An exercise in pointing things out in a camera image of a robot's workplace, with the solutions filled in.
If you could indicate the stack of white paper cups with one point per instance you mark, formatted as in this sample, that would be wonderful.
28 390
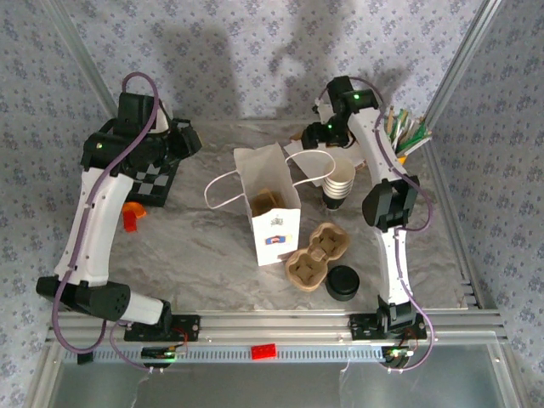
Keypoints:
338 183

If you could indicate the brown cardboard cup carrier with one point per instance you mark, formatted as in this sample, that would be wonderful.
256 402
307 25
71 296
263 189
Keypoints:
316 257
265 203

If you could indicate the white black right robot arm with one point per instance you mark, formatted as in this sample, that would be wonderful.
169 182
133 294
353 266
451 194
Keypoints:
374 140

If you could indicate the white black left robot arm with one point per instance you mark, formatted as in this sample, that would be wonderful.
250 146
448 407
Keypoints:
98 221

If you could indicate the wooden stir stick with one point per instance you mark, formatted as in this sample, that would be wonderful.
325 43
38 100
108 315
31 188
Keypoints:
389 119
402 123

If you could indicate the orange plastic object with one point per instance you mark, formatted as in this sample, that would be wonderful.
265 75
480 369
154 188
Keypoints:
132 219

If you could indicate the green plastic stirrer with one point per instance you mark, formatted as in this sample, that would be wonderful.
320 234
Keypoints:
418 129

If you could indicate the white paper straw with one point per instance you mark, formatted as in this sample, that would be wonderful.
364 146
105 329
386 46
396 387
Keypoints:
423 140

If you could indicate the black cup lid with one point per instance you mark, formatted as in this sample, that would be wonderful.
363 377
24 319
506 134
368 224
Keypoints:
342 282

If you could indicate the small circuit board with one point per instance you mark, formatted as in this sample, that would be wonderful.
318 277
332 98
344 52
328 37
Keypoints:
397 353
161 353

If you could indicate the small black block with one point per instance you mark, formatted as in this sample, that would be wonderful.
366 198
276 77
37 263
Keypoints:
85 358

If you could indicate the red toy brick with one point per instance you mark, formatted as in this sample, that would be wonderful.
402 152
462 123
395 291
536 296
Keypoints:
263 352

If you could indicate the grey metal panel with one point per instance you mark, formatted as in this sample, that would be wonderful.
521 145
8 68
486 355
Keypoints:
255 387

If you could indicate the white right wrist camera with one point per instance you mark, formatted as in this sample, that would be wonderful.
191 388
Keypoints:
325 112

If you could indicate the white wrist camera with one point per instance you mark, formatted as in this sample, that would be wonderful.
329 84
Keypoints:
325 112
163 119

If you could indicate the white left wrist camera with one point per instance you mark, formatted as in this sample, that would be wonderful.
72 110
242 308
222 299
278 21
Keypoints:
163 119

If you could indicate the aluminium frame post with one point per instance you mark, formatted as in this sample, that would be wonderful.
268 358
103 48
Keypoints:
89 64
458 64

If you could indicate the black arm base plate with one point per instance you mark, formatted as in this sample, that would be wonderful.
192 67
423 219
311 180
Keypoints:
361 327
189 327

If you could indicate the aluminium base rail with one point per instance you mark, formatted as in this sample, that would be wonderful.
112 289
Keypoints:
276 325

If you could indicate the aluminium side rail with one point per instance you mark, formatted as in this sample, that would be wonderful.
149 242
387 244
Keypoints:
472 293

